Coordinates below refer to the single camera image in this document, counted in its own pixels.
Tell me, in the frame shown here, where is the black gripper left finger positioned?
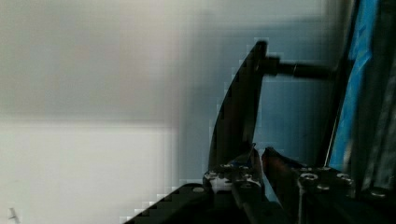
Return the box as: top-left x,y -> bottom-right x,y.
203,145 -> 290,224

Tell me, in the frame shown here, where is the black toaster oven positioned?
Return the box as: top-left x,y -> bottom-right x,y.
178,0 -> 396,200

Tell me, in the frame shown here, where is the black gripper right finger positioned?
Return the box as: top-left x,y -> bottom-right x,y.
262,147 -> 355,224

